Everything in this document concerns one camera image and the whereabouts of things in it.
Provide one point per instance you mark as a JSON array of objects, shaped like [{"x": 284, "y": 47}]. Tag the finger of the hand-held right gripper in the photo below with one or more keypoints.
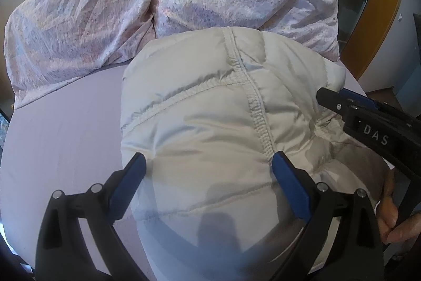
[
  {"x": 358, "y": 98},
  {"x": 330, "y": 100}
]

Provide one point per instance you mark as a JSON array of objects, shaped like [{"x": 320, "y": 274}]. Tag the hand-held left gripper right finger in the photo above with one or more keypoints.
[{"x": 289, "y": 184}]

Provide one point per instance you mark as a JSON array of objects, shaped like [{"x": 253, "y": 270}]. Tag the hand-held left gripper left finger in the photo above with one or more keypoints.
[{"x": 131, "y": 177}]

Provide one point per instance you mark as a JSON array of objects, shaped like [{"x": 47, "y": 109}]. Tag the beige puffer jacket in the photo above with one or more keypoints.
[{"x": 210, "y": 136}]

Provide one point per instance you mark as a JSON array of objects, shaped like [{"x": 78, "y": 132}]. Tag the person's right hand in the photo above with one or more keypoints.
[{"x": 389, "y": 215}]

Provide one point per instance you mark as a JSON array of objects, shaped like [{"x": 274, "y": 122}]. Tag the lilac patterned duvet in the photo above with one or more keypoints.
[{"x": 98, "y": 21}]

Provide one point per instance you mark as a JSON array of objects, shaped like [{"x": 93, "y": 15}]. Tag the orange wooden door frame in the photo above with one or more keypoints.
[{"x": 391, "y": 4}]

